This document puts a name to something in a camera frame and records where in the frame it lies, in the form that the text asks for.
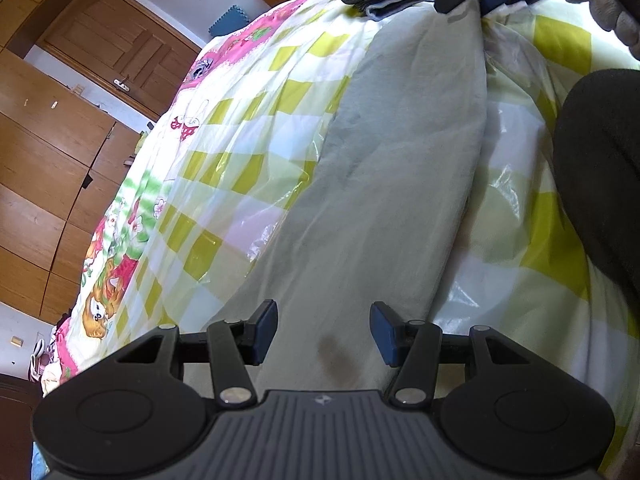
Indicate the dark wooden headboard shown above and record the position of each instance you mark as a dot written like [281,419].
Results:
[15,425]

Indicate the striped bag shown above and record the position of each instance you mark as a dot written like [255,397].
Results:
[39,360]

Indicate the checked cartoon print quilt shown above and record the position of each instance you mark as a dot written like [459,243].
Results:
[240,125]

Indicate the person's right hand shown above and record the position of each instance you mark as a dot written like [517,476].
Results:
[607,7]

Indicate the wooden wardrobe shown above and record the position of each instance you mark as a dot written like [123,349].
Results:
[45,175]

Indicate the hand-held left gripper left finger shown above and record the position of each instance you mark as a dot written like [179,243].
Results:
[265,332]

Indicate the wooden door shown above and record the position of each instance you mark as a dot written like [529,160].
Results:
[115,45]

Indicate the blue foam mat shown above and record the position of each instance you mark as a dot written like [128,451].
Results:
[227,21]

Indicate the light grey-green pants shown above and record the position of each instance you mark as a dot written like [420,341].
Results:
[390,170]

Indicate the wall light switch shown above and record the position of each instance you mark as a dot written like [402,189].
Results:
[17,341]

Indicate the folded white garment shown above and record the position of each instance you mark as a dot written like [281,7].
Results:
[395,7]

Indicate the black clothing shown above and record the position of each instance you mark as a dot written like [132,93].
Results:
[605,170]

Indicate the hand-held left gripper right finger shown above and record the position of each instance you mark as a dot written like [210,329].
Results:
[382,332]

